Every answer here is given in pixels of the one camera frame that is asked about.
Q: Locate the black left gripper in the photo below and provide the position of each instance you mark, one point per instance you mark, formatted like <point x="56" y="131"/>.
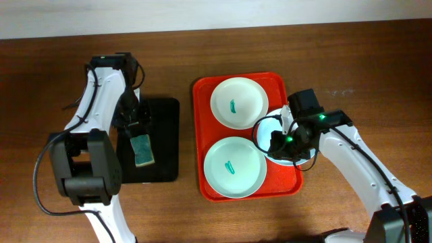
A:
<point x="129" y="125"/>

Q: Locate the light green plate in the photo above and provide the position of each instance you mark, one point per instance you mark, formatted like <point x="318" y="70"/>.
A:
<point x="234" y="167"/>

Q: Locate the black tray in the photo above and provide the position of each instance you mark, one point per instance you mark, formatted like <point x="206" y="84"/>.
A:
<point x="163" y="133"/>

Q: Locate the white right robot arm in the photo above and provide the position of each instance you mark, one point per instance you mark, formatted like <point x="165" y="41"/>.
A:
<point x="397" y="213"/>

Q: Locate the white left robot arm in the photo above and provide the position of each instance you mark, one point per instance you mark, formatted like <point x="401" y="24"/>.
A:
<point x="86" y="167"/>

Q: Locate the cream plate with green mark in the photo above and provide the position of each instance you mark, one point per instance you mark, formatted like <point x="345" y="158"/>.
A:
<point x="238" y="103"/>

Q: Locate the yellow green sponge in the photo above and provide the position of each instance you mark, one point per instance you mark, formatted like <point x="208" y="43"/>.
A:
<point x="143" y="154"/>

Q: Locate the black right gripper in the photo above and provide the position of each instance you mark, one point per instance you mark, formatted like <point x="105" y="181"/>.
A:
<point x="279" y="150"/>

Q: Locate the light blue plate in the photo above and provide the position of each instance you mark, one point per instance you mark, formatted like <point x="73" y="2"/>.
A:
<point x="263" y="138"/>

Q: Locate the red tray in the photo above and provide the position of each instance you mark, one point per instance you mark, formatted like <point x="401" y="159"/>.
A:
<point x="280" y="180"/>

